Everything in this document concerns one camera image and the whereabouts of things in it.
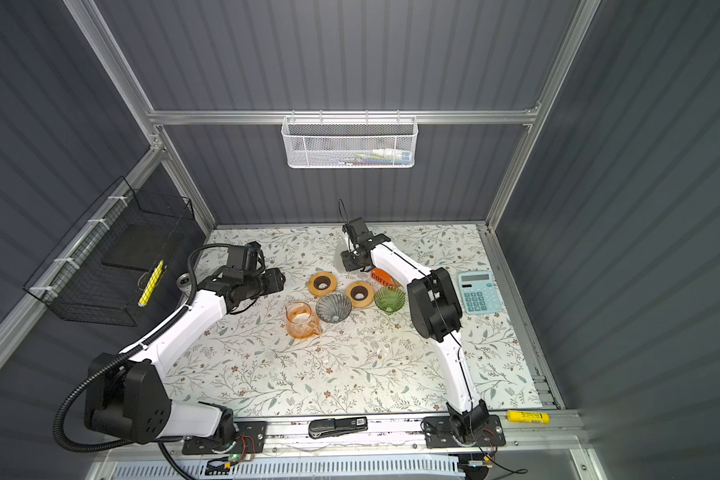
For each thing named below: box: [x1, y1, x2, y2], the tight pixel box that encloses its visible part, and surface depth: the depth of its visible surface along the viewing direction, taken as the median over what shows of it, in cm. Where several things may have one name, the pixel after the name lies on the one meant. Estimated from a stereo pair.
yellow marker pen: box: [137, 260, 165, 308], surface depth 72 cm
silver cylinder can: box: [177, 272, 192, 292], surface depth 90 cm
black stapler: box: [308, 416, 369, 439], surface depth 74 cm
